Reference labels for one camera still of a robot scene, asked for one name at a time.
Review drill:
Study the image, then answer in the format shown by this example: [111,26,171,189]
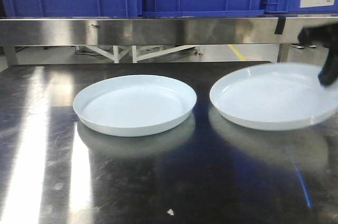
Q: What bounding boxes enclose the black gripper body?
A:
[297,23,337,48]

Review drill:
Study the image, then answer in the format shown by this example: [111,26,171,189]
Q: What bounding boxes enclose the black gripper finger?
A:
[318,48,337,86]

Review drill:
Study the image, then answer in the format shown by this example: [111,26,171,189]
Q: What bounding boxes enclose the light blue plate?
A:
[209,63,337,131]
[73,74,197,137]

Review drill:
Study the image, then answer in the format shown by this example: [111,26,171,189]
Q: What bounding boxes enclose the stainless steel shelf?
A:
[1,14,337,46]

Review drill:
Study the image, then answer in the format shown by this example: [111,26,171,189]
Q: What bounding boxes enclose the black tape strip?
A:
[274,17,286,35]

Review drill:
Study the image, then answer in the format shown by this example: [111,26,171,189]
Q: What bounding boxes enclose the small white paper scrap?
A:
[167,209,174,216]

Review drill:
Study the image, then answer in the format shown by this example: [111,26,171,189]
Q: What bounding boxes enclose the white metal frame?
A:
[75,45,203,63]

